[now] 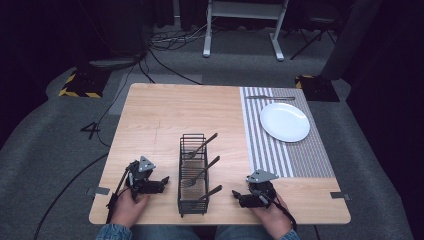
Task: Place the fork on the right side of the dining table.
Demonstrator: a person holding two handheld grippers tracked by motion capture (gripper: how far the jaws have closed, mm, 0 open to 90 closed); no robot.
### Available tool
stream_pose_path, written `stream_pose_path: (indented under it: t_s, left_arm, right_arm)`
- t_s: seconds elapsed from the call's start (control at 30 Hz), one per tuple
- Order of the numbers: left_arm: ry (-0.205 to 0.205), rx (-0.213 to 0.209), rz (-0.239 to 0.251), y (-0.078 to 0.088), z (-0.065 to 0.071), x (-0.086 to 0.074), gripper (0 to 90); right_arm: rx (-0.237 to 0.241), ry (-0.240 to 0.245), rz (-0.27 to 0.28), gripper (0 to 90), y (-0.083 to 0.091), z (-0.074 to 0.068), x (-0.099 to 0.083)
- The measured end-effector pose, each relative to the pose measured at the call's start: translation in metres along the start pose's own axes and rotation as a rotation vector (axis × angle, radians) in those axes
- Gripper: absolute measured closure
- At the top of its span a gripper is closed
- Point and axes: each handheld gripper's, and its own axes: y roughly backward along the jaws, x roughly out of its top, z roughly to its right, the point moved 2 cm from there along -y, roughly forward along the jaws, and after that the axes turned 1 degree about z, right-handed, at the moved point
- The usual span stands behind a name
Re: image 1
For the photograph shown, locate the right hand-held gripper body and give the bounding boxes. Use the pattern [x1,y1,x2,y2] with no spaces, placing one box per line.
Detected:
[238,169,280,210]

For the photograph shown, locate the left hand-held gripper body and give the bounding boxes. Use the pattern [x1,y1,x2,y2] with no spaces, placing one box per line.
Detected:
[125,155,167,202]

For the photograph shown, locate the person's left hand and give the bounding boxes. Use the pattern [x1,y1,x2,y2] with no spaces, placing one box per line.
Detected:
[110,188,151,230]

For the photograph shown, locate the metal fork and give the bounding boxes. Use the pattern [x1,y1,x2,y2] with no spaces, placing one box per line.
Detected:
[195,184,224,203]
[185,132,219,160]
[182,155,221,188]

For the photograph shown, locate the grey tape piece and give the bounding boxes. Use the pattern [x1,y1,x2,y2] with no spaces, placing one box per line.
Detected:
[329,191,352,201]
[86,186,111,196]

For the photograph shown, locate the person's legs in jeans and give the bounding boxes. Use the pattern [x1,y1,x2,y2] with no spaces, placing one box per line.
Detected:
[130,225,280,240]

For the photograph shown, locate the grey striped placemat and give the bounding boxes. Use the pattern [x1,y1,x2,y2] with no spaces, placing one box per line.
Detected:
[239,86,336,179]

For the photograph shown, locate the white plate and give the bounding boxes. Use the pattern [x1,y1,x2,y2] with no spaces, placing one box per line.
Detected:
[259,102,311,144]

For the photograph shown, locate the metal table knife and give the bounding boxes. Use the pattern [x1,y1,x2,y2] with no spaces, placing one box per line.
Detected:
[245,95,296,101]

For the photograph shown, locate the yellow black striped stand base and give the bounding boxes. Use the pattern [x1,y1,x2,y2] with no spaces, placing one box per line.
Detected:
[294,74,341,103]
[57,67,112,100]

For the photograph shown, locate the black tripod stand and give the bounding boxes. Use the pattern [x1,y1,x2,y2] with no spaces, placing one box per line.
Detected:
[289,13,338,61]

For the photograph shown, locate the grey pillar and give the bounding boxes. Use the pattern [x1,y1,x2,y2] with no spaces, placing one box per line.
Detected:
[319,0,383,81]

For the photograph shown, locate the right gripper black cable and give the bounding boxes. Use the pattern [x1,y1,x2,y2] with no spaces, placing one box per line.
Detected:
[272,195,298,232]

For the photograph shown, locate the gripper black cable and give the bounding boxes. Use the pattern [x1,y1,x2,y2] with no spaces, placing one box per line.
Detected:
[272,195,298,232]
[105,165,132,225]

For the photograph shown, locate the black wire cutlery rack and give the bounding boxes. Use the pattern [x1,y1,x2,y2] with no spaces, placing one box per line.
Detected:
[177,133,210,218]

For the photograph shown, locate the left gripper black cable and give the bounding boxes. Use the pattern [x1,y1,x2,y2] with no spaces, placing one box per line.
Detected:
[105,165,132,225]

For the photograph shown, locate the black floor cable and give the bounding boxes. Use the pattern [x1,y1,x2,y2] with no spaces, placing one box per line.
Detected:
[32,49,158,240]

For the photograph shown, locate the bundle of floor cables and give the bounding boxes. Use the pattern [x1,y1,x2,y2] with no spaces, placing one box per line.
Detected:
[147,23,214,53]

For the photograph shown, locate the white metal desk frame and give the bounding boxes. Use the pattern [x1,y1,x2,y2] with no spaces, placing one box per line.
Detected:
[202,0,290,62]

